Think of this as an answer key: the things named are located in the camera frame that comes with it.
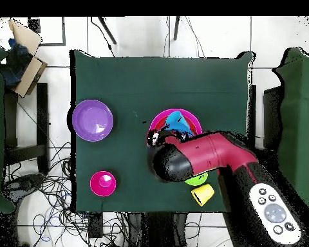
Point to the red-orange bowl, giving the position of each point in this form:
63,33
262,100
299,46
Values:
161,124

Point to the cardboard box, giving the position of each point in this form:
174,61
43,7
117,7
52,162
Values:
28,74

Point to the black tripod leg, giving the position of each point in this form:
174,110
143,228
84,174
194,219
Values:
177,28
106,29

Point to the yellow cup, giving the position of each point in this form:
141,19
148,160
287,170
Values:
204,193

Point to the small green bowl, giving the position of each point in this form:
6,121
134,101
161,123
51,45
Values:
197,180

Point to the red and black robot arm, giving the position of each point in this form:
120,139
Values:
211,154

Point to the black power strip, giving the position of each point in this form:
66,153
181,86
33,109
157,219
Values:
95,226

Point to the purple bowl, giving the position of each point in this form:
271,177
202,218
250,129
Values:
92,121

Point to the small crimson bowl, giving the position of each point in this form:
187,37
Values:
103,184

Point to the large pink bowl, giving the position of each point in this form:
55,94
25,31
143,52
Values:
154,122

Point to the dark green tablecloth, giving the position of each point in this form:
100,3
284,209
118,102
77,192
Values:
154,77

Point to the blue cup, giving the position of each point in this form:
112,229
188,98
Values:
175,117

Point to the black stool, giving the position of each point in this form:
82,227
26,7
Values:
42,115

